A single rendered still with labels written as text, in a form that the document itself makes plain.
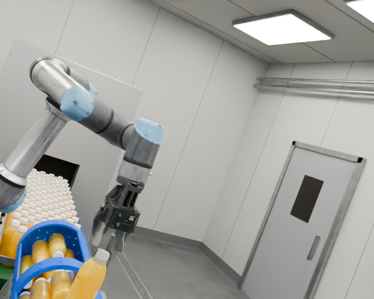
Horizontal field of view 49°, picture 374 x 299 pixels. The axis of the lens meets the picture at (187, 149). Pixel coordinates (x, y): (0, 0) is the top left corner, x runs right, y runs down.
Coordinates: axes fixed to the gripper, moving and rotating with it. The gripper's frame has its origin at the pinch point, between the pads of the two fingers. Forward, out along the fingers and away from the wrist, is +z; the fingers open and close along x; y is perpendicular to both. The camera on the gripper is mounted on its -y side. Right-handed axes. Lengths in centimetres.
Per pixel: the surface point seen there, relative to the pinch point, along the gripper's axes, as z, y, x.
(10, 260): 44, -87, -14
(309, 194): -16, -313, 314
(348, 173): -56, -267, 317
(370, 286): 44, -194, 326
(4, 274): 51, -86, -14
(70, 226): 18, -70, 3
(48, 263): 18.9, -31.9, -6.6
